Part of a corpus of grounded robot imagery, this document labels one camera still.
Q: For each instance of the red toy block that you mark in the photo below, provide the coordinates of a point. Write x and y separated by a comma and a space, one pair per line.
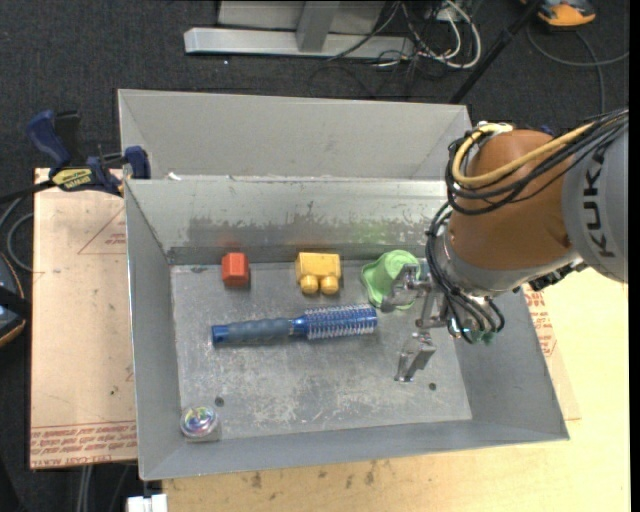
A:
235, 270

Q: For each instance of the grey metal bin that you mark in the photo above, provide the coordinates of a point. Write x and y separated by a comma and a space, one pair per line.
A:
310, 390

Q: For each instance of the green plastic cup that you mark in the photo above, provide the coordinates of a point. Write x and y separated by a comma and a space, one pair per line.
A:
382, 277

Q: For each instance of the clear iridescent ball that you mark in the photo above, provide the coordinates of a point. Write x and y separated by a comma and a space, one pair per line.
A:
199, 421

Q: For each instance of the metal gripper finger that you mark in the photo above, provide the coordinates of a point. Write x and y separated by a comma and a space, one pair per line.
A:
412, 357
402, 292

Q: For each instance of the yellow toy brick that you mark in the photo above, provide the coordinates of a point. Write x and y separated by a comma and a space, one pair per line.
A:
317, 270

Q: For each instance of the blue hairbrush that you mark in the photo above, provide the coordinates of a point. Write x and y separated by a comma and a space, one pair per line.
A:
300, 325

